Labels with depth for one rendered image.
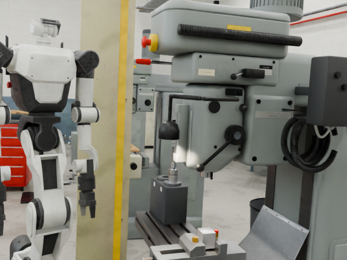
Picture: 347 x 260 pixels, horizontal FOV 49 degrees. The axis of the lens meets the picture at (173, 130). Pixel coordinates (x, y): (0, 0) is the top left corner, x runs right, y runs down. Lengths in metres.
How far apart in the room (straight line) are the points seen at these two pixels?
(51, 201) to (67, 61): 0.64
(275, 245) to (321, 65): 0.78
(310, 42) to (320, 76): 6.63
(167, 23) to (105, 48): 1.82
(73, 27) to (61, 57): 8.60
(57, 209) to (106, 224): 1.47
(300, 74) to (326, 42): 6.03
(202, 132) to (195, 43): 0.30
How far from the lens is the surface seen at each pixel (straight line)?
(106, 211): 3.22
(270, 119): 1.40
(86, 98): 1.95
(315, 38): 7.74
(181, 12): 1.25
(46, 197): 1.81
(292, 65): 1.45
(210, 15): 1.29
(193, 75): 1.26
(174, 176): 1.89
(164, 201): 1.87
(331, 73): 1.22
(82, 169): 1.95
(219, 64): 1.29
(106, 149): 3.09
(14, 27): 10.39
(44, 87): 1.80
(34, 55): 1.78
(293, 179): 1.61
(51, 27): 1.89
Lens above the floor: 1.61
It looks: 6 degrees down
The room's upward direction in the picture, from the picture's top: 3 degrees clockwise
